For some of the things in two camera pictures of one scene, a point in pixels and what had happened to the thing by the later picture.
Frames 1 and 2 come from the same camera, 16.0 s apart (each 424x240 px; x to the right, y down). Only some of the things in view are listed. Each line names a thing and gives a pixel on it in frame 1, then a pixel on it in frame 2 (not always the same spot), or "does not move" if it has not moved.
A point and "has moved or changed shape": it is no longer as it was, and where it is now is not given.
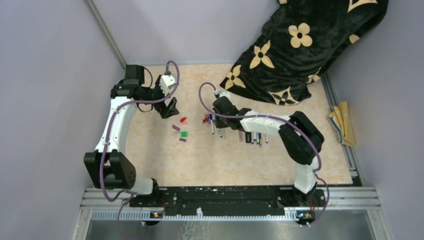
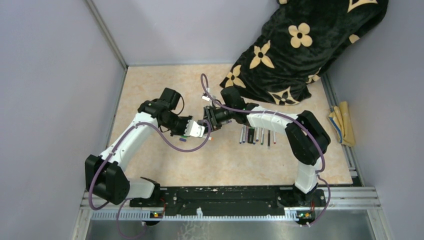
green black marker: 248,137 does not move
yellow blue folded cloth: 340,120 does not move
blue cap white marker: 211,123 has moved or changed shape
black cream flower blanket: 296,42 does not move
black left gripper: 165,106 -> 180,124
